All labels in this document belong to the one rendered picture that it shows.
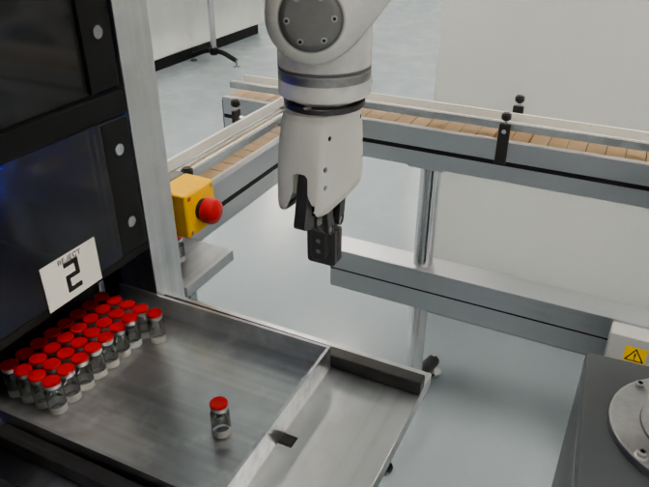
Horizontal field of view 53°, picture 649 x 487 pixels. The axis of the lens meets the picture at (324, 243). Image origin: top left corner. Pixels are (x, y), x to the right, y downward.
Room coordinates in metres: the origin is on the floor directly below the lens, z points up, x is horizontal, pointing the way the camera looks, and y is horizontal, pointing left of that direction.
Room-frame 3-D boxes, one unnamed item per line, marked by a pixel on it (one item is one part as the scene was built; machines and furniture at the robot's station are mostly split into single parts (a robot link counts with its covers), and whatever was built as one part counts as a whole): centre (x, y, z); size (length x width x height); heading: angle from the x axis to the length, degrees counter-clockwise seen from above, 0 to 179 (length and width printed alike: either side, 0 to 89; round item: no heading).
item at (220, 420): (0.53, 0.12, 0.90); 0.02 x 0.02 x 0.04
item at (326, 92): (0.58, 0.00, 1.27); 0.09 x 0.08 x 0.03; 154
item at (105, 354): (0.64, 0.28, 0.90); 0.18 x 0.02 x 0.05; 154
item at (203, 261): (0.92, 0.25, 0.87); 0.14 x 0.13 x 0.02; 64
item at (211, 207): (0.87, 0.18, 0.99); 0.04 x 0.04 x 0.04; 64
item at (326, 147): (0.58, 0.00, 1.21); 0.10 x 0.07 x 0.11; 154
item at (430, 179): (1.44, -0.26, 0.46); 0.09 x 0.09 x 0.77; 64
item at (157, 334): (0.70, 0.23, 0.90); 0.02 x 0.02 x 0.05
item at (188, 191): (0.89, 0.22, 1.00); 0.08 x 0.07 x 0.07; 64
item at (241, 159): (1.21, 0.22, 0.92); 0.69 x 0.15 x 0.16; 154
